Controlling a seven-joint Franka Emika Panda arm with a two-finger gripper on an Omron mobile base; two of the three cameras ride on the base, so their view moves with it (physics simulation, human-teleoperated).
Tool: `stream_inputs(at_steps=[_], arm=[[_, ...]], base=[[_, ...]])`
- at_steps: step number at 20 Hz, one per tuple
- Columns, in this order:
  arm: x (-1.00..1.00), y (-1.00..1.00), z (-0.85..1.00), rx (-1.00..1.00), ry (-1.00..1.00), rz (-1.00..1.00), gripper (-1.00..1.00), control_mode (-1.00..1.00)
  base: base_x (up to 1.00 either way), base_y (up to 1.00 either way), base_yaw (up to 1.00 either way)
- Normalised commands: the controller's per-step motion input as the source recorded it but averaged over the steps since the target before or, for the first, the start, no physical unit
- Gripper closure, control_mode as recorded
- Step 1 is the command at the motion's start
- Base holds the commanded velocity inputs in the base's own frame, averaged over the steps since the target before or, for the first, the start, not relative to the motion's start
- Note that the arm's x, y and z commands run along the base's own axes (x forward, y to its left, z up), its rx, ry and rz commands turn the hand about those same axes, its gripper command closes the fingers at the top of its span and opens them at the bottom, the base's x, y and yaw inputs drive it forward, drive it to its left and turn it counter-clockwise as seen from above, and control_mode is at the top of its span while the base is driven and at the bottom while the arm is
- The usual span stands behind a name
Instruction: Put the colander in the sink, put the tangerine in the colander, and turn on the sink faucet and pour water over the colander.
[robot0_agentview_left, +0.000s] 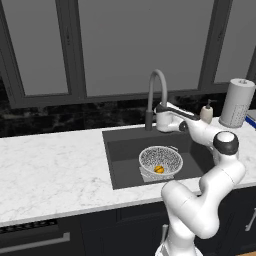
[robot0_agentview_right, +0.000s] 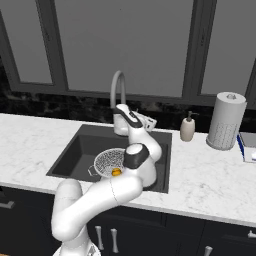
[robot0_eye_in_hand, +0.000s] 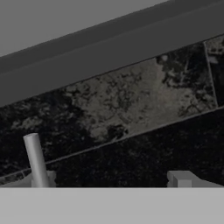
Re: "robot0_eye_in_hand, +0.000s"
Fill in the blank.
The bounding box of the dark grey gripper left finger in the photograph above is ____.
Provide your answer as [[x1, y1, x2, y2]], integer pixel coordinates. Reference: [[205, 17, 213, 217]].
[[0, 170, 57, 188]]

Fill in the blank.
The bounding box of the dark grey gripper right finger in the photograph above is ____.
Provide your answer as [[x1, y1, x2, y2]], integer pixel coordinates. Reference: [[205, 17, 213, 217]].
[[166, 170, 224, 188]]

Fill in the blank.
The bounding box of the grey metal cylindrical rod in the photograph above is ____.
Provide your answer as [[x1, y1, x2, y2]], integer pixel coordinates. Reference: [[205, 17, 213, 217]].
[[23, 132, 51, 188]]

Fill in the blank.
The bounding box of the dark grey wall cupboard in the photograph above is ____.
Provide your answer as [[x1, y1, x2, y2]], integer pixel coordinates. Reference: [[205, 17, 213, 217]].
[[0, 0, 224, 109]]

